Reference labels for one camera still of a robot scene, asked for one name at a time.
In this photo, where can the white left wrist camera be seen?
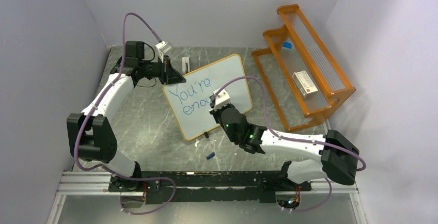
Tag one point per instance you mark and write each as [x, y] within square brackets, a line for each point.
[163, 47]

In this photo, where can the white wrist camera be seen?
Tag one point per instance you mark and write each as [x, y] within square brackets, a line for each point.
[222, 99]
[163, 47]

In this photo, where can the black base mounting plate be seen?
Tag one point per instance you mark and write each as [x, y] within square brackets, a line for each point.
[182, 186]

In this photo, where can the yellow-framed whiteboard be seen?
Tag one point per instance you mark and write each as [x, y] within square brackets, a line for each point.
[190, 101]

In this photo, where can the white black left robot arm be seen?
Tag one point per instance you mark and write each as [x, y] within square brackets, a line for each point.
[92, 141]

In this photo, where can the white red box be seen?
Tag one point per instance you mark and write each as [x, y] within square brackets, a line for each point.
[304, 83]

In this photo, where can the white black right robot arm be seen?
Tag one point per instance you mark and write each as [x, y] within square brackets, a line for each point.
[329, 156]

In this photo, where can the white whiteboard eraser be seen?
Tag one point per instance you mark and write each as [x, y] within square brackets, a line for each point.
[185, 65]

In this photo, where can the blue marker cap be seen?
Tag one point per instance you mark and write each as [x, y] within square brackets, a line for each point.
[211, 155]

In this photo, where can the blue-capped item on shelf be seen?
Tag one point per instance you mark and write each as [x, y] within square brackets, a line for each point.
[287, 46]

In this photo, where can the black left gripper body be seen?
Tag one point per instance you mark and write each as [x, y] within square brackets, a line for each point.
[162, 69]

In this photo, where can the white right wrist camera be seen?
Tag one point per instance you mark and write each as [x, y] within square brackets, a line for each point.
[222, 99]

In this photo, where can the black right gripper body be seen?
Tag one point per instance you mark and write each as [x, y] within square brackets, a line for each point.
[217, 113]

